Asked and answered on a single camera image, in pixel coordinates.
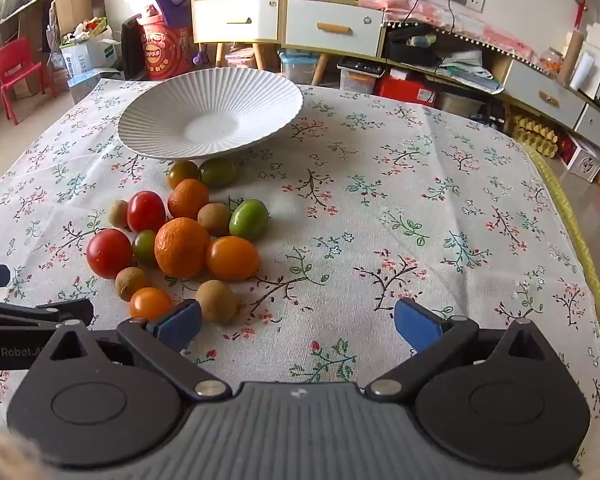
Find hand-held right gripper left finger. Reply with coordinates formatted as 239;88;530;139
42;299;233;402

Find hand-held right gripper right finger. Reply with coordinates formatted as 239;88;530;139
362;297;561;402

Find orange tomato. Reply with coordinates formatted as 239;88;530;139
129;287;175;322
205;236;261;281

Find brown longan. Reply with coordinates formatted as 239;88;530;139
195;279;238;323
115;266;148;302
197;202;232;237
107;200;130;228

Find large orange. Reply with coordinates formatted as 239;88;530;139
154;217;211;279

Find small green tomato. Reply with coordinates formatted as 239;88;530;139
132;230;157;264

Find red tomato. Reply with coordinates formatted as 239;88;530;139
126;191;167;233
86;228;134;277

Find small mandarin orange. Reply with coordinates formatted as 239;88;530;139
167;178;211;221

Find light green jujube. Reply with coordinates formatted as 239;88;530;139
229;199;269;239

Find brown-green tomato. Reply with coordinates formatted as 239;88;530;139
167;160;201;190

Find white ribbed plate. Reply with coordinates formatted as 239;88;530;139
117;69;304;161

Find person's right forearm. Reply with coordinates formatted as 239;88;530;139
0;422;48;480

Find floral tablecloth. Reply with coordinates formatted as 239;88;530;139
0;77;600;466

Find yellow table cover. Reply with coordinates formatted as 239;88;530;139
522;142;600;413

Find red plastic chair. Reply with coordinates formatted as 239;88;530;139
0;37;58;126

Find light blue box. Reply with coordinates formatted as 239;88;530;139
68;71;127;106

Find yellow egg carton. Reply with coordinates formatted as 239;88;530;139
510;112;561;150

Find white box red print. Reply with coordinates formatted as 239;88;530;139
566;141;600;177

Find red flat box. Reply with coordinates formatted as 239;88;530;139
375;72;438;108

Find white cardboard box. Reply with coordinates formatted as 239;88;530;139
60;17;122;75

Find clear storage box black lid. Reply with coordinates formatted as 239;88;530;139
337;57;387;95

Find loose paper pile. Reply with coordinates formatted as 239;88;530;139
437;49;505;95

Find black panel heater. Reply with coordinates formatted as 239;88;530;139
121;16;147;81

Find long low wooden cabinet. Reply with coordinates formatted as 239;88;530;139
380;22;600;161

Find clear box pink contents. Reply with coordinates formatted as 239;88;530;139
222;45;262;75

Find red printed drum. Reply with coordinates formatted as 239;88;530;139
137;14;197;81

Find black case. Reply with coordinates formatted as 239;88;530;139
385;25;443;68

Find clear storage box blue lid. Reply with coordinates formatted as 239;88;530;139
278;49;321;86

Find cardboard sheets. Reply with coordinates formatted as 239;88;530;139
27;0;103;51

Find glass jar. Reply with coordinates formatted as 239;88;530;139
539;46;565;80

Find cardboard tube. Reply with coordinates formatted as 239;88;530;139
557;30;588;86

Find pink patterned cloth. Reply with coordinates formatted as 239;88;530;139
355;0;548;68

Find wooden shelf cabinet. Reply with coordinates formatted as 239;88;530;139
189;0;387;88

